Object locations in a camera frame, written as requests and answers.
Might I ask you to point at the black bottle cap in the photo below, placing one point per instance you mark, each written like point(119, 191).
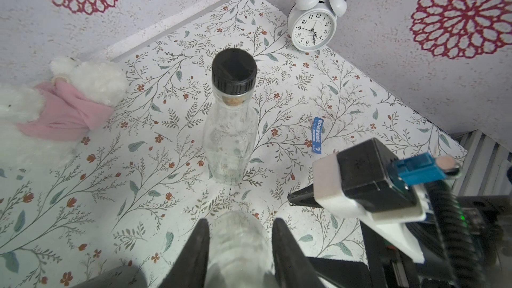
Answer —
point(234, 72)

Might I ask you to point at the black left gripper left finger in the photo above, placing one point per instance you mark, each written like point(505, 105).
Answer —
point(190, 267)

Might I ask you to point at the white alarm clock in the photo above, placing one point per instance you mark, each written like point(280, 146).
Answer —
point(313, 23)

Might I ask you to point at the blue peeled label sticker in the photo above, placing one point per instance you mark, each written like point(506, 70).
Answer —
point(316, 135)

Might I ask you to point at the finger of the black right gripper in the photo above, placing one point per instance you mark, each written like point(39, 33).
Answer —
point(304, 198)

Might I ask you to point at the white plush toy pink scarf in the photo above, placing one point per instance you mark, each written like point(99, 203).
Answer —
point(42, 125)

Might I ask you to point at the clear tall glass bottle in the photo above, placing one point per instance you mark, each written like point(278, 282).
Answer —
point(239, 253)

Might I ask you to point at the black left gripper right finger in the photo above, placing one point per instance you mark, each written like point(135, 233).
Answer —
point(292, 268)

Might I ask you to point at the clear plastic bottle blue label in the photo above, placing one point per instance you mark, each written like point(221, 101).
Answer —
point(229, 136)

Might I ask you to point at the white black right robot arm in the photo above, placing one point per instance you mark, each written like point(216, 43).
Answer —
point(466, 242)

